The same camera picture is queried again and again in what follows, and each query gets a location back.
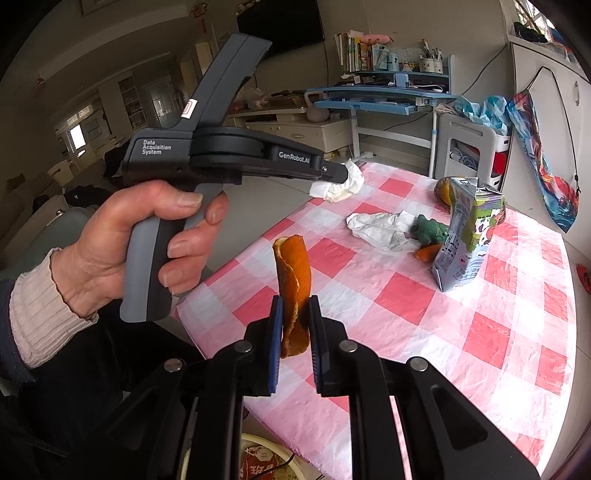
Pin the person's left forearm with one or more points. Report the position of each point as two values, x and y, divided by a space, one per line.
41 323

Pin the beige kettlebell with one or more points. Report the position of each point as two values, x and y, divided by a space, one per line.
317 113

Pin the printed milk carton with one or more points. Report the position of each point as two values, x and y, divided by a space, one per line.
461 258

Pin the white plastic wrapper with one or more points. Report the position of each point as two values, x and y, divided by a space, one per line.
378 228

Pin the yellow plastic basin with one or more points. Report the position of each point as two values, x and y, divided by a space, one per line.
298 473

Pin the row of books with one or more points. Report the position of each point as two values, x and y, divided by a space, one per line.
353 53

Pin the small orange peel piece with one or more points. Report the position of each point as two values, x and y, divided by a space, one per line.
429 253

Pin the white storage basket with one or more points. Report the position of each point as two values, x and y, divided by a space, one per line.
501 161

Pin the black shoes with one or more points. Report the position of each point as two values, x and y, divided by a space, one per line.
528 32

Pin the pink plush toy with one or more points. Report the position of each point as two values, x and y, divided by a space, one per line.
376 38

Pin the white low cabinet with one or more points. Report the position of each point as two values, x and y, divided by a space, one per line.
531 60

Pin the red white checked tablecloth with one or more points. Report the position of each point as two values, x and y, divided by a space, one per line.
406 295

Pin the blue patterned cloth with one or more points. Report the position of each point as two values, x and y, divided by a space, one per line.
485 110

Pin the light blue sofa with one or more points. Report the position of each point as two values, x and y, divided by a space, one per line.
51 230

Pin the black wall television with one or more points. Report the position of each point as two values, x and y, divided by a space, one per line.
281 27

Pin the clear plastic bag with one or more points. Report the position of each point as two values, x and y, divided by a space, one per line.
254 98

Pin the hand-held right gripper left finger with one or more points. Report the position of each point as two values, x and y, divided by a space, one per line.
275 341

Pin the person's left hand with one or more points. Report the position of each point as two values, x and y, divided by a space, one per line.
101 240

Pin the red floor item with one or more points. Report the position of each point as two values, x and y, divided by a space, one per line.
584 277

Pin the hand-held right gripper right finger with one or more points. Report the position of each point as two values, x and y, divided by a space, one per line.
316 341

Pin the white tissue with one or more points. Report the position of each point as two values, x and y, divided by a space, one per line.
346 182

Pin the large curled orange peel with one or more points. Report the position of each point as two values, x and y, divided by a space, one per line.
295 267

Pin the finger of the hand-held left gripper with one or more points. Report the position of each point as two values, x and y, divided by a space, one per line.
332 173

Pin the green toy frog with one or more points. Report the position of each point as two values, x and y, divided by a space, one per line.
427 228

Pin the cream television cabinet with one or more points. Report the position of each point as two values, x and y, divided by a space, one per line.
295 131

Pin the white pen holder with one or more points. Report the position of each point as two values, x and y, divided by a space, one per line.
431 65

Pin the blue study desk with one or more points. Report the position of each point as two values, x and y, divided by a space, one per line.
369 92

